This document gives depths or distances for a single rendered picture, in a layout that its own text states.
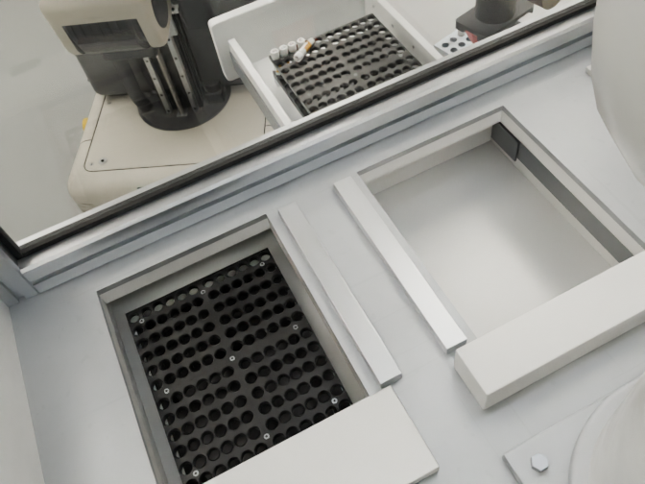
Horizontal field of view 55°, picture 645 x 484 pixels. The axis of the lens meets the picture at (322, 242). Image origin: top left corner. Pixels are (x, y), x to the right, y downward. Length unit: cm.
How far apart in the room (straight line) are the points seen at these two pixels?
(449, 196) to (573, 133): 18
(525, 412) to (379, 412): 13
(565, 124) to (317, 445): 46
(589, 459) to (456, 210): 39
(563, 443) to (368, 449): 16
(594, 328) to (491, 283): 21
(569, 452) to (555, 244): 32
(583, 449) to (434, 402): 12
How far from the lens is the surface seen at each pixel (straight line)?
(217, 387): 66
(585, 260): 81
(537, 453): 55
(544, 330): 58
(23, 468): 61
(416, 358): 59
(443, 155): 87
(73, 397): 66
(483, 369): 55
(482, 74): 78
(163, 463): 72
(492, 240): 81
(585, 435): 56
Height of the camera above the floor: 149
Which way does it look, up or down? 54 degrees down
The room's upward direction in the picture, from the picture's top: 12 degrees counter-clockwise
